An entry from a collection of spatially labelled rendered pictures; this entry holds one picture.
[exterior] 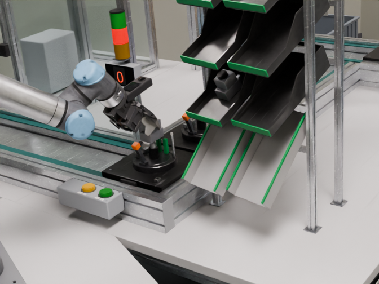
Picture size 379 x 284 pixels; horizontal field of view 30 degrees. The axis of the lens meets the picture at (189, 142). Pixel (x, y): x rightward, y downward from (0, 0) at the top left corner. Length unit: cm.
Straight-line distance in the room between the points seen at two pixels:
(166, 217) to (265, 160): 33
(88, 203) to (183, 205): 28
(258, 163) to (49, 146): 92
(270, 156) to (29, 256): 73
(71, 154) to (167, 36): 305
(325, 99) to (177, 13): 280
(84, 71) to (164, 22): 353
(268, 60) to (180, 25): 371
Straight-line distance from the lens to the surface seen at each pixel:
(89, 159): 244
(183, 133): 237
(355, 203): 217
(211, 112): 194
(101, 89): 194
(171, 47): 549
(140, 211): 208
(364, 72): 308
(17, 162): 242
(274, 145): 195
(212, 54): 189
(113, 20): 227
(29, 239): 215
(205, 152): 205
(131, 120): 204
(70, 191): 215
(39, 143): 264
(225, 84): 192
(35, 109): 178
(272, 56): 181
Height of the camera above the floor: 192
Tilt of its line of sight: 24 degrees down
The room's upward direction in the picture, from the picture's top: 5 degrees counter-clockwise
